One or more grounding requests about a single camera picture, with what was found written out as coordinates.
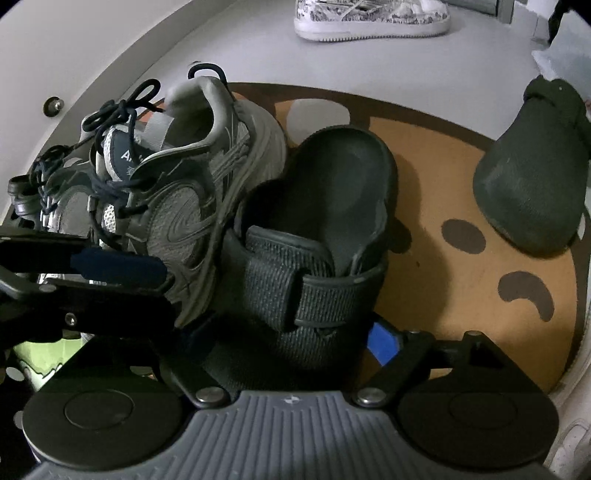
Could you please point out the grey navy laced sneaker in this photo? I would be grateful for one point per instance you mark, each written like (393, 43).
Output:
(184, 207)
(64, 212)

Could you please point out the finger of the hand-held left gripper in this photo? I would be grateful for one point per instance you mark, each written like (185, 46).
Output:
(115, 307)
(120, 270)

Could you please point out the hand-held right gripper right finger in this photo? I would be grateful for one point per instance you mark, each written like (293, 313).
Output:
(383, 344)

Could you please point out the green patterned object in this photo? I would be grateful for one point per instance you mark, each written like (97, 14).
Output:
(41, 364)

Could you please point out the grey entrance door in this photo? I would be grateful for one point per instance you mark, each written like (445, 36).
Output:
(501, 8)

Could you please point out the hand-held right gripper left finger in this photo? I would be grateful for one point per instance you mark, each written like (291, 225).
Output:
(187, 376)

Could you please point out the round orange brown rug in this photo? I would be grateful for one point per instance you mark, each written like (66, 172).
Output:
(438, 300)

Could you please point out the metal door stop post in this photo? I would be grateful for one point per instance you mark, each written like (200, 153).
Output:
(53, 105)

